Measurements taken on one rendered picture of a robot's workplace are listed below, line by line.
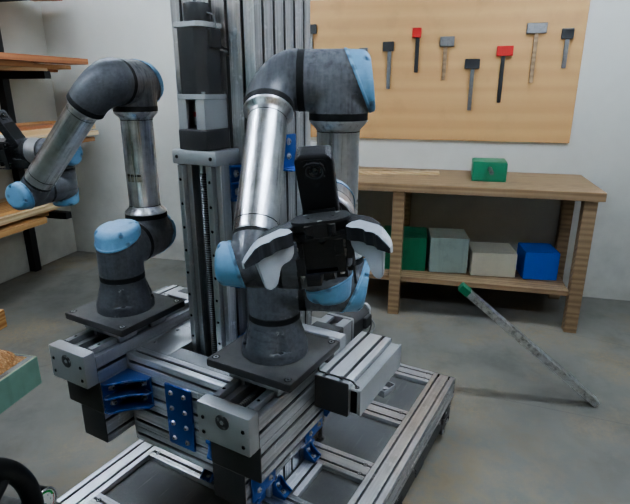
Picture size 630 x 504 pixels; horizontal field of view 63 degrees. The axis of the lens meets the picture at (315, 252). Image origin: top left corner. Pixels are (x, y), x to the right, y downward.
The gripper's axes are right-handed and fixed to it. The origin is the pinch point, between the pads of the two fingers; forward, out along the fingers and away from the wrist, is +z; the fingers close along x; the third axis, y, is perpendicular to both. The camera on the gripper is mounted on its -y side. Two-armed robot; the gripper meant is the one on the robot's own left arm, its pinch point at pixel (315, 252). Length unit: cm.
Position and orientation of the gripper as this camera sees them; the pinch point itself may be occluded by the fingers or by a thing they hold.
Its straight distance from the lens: 51.3
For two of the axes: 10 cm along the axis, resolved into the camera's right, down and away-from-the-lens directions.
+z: -0.7, 3.1, -9.5
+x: -9.9, 1.1, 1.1
